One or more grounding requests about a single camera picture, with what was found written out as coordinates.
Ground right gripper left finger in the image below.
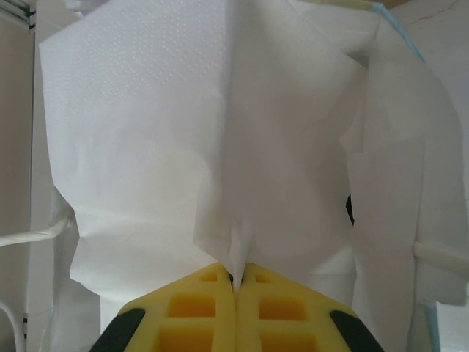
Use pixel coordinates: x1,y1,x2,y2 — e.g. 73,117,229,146
97,262,237,352

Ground pastel paper gift bag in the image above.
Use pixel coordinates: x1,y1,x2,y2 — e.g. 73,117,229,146
0,0,469,352

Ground white paper napkin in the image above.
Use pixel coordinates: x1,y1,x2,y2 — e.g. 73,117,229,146
38,0,380,290

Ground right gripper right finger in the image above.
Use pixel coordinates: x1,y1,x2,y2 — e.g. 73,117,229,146
234,263,385,352

